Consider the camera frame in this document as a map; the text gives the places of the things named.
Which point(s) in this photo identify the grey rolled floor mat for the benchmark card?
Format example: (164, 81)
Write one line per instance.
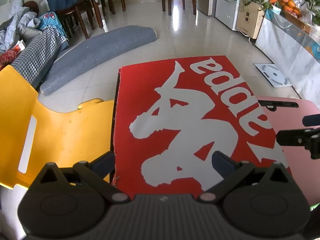
(93, 52)

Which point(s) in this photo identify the brown cardboard carton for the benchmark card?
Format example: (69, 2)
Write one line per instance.
(249, 19)

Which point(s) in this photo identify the yellow plastic chair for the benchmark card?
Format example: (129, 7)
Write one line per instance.
(33, 135)

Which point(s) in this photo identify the houndstooth sofa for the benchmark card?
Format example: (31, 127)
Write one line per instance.
(34, 62)

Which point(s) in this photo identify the pile of grey clothes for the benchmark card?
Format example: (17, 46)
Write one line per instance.
(22, 24)

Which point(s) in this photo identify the white bathroom scale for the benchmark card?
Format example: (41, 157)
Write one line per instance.
(273, 75)

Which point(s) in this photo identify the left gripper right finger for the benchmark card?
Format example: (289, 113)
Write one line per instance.
(233, 173)

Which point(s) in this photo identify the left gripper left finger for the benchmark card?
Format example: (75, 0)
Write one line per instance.
(93, 174)

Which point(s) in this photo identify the white marble tv cabinet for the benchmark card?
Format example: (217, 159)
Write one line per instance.
(289, 48)

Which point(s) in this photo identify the basket of oranges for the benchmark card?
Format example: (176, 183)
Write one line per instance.
(290, 7)

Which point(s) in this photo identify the red Kappa box lid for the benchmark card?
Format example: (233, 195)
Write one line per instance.
(172, 115)

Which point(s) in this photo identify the pink lap desk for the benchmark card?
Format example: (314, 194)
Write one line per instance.
(286, 117)

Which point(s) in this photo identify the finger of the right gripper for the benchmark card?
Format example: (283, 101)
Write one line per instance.
(311, 120)

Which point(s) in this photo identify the red patterned blanket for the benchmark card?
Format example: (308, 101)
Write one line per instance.
(8, 57)

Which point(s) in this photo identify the white chest freezer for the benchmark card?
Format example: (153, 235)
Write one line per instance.
(227, 12)

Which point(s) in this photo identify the blue round fan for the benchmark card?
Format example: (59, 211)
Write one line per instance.
(316, 50)

